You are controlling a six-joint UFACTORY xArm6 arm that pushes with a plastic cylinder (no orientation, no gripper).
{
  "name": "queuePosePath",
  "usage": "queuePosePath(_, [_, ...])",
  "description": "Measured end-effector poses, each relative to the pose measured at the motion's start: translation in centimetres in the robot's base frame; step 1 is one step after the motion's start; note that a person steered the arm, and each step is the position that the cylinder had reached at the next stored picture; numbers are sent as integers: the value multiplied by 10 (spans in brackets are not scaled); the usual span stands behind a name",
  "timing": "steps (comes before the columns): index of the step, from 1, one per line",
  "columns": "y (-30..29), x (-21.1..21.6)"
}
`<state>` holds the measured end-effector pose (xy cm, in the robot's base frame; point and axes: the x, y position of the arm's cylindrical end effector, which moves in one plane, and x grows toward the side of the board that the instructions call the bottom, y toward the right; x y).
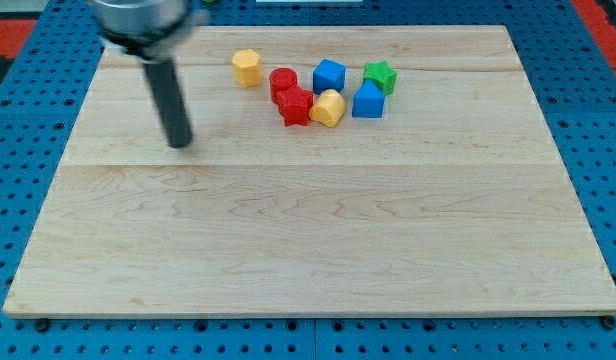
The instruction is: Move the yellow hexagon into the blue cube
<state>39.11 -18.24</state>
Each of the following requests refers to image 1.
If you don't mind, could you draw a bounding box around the blue cube block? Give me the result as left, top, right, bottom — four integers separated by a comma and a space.
312, 59, 347, 94

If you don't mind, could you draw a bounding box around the blue pentagon block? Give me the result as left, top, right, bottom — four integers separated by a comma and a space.
352, 80, 385, 118

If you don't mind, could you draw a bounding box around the yellow half-round block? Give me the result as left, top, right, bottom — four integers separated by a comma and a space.
309, 89, 346, 127

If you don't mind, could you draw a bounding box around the red star block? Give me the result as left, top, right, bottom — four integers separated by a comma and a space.
277, 86, 314, 127

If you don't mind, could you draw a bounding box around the red cylinder block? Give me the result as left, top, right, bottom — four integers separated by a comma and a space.
269, 67, 298, 105

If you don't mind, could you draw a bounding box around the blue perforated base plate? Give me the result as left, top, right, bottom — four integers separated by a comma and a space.
0, 1, 616, 359

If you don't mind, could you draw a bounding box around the yellow hexagon block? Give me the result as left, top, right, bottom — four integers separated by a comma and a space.
232, 49, 262, 87

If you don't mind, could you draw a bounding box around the light wooden board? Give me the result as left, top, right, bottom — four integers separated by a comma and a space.
3, 25, 616, 319

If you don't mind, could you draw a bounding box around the green star block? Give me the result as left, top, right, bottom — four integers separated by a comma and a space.
363, 61, 397, 95

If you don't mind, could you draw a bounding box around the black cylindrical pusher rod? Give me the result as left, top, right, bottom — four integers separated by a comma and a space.
143, 57, 193, 149

